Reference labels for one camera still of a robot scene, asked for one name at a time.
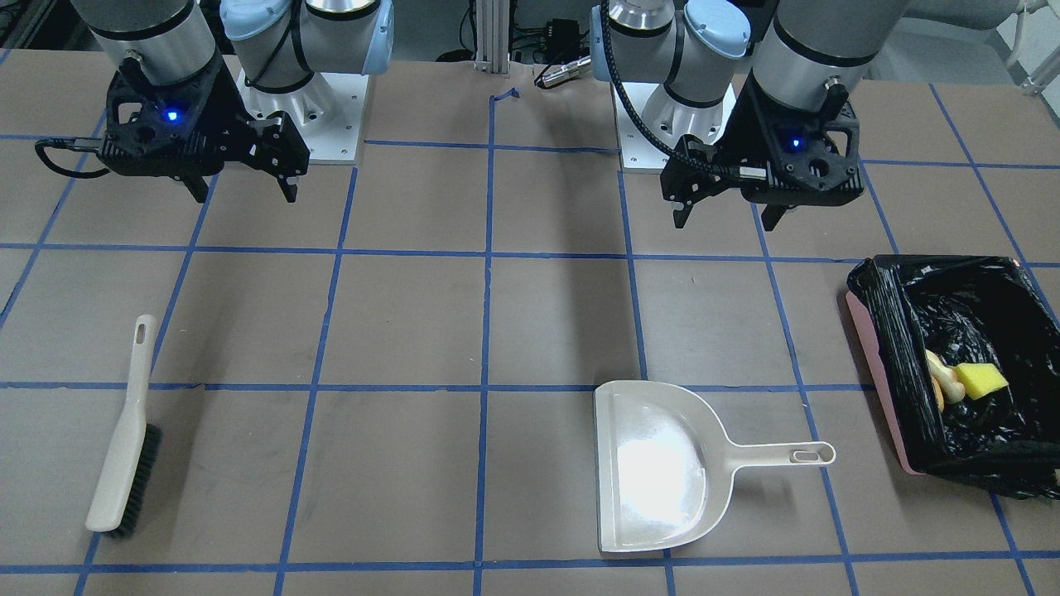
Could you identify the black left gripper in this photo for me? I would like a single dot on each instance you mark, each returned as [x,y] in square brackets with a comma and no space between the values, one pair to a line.
[749,124]

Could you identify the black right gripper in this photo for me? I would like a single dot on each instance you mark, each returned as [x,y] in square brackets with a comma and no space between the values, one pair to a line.
[233,113]

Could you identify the curved croissant bread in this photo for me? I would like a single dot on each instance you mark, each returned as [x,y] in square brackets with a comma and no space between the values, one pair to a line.
[948,390]

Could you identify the yellow green sponge piece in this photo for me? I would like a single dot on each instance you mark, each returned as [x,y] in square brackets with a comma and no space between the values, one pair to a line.
[981,379]

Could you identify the white plastic dustpan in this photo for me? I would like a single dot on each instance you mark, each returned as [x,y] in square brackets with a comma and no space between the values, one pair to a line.
[666,466]

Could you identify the white brush black bristles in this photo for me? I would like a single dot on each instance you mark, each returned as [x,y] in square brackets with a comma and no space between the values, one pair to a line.
[133,446]

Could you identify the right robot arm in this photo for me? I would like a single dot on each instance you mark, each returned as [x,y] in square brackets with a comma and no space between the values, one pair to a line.
[281,44]

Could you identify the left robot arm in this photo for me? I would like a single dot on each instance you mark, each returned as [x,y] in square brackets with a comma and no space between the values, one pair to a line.
[678,66]

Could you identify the bin with black bag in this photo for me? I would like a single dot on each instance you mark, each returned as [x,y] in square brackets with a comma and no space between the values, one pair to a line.
[964,356]

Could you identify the black power box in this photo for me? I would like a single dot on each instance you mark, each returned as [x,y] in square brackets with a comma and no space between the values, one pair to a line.
[560,37]

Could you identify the aluminium frame post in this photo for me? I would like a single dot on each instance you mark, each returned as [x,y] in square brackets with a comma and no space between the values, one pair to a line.
[493,36]

